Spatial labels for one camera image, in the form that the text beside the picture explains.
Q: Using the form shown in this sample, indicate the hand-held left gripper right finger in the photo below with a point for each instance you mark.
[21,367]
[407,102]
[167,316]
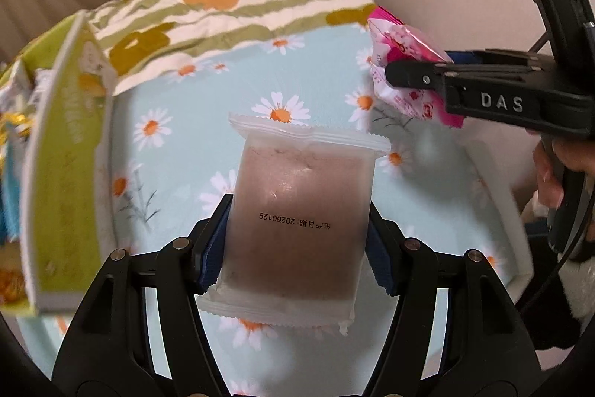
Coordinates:
[379,262]

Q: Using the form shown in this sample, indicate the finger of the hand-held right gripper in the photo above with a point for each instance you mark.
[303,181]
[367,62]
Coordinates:
[413,76]
[492,58]

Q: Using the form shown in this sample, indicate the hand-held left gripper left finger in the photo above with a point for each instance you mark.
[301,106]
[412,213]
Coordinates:
[211,253]

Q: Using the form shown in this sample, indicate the pink white snack packet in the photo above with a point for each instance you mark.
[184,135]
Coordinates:
[404,43]

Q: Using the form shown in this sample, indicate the translucent brown cake packet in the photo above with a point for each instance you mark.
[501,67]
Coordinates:
[297,201]

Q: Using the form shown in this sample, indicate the green cardboard box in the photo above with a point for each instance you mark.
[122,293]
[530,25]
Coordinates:
[65,192]

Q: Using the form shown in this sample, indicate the cream chiffon cake packet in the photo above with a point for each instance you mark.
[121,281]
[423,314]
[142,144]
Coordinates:
[11,280]

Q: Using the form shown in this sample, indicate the person's right hand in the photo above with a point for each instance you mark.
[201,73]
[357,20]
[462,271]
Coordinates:
[547,180]

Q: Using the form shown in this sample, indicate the light blue daisy cloth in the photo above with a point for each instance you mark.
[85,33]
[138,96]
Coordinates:
[176,136]

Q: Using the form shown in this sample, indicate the black white cloth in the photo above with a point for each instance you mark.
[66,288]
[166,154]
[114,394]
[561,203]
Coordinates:
[544,332]

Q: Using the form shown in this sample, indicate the striped floral blanket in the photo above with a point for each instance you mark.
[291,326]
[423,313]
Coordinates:
[232,20]

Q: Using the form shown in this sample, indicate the gold wrapped candy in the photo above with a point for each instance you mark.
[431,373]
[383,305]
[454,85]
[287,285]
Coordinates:
[16,127]

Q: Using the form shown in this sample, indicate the pale silver snack packet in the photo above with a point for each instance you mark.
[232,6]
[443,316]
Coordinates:
[28,83]

